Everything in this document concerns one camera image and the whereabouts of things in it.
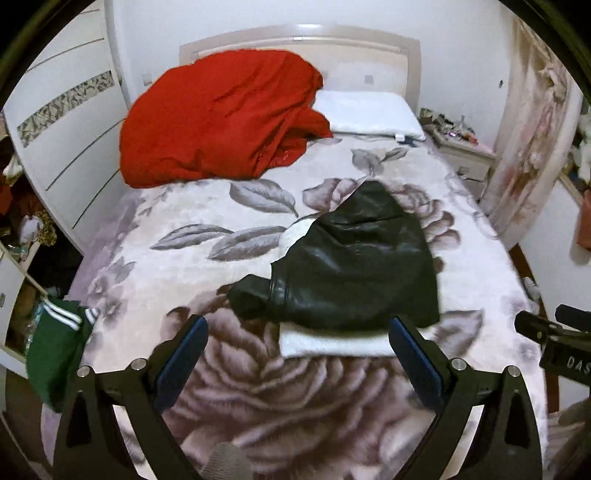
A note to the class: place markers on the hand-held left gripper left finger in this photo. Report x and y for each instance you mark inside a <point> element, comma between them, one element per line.
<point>182,355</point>

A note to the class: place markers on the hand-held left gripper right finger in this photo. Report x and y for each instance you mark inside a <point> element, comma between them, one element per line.
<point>415,357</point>

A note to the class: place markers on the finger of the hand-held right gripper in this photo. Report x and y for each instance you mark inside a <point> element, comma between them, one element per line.
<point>575,318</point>
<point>535,325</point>

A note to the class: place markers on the black leather jacket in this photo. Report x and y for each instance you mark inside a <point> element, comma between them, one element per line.
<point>355,267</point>

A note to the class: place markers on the person's right forearm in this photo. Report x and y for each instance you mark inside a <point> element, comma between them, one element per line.
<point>572,438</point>

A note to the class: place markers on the white wardrobe with clothes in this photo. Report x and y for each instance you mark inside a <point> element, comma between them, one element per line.
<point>69,138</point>

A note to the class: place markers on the white folded towel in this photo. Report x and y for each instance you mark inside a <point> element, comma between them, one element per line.
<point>323,344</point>

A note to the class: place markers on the bed with floral blanket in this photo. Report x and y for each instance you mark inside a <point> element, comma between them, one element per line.
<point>184,258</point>

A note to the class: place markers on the green garment with white stripes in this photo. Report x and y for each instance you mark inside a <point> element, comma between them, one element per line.
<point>53,355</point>

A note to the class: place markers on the white drawer unit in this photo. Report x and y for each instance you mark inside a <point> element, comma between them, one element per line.
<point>16,300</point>

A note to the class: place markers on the white nightstand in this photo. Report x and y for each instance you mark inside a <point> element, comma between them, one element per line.
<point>466,159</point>

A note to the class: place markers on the pink floral curtain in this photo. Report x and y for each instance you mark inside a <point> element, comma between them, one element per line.
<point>531,138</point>

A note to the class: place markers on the leopard print cloth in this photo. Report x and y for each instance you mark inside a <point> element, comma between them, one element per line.
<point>41,230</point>

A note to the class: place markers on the clutter of small toiletries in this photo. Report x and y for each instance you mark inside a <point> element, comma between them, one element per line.
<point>450,127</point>

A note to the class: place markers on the red duvet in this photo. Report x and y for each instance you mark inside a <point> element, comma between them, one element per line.
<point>212,120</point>

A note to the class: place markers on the white pillow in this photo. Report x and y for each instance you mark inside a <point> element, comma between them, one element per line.
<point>369,115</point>

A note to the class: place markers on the beige bed headboard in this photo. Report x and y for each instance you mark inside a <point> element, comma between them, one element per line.
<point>360,60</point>

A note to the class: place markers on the wall socket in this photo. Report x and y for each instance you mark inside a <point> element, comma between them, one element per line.
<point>147,78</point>

